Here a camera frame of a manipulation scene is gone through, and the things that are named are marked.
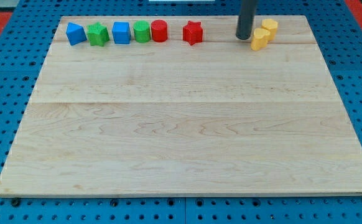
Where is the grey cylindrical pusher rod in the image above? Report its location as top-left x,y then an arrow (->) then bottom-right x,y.
236,0 -> 259,40

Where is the blue triangle block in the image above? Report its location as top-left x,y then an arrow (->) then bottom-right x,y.
66,22 -> 87,45

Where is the yellow heart block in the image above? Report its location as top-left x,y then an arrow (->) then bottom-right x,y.
251,28 -> 271,51

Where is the light wooden board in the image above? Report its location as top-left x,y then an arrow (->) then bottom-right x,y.
0,16 -> 362,198

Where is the yellow hexagon block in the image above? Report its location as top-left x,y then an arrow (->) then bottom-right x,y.
261,18 -> 279,40

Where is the red star block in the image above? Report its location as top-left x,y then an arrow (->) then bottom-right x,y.
182,21 -> 203,45

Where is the green star block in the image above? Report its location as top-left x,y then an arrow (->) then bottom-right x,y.
87,22 -> 109,47

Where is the red cylinder block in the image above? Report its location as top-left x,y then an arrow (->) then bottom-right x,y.
151,19 -> 168,42

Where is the green cylinder block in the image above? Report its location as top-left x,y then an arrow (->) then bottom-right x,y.
133,20 -> 151,43

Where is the blue cube block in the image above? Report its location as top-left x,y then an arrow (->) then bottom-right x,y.
112,21 -> 131,44

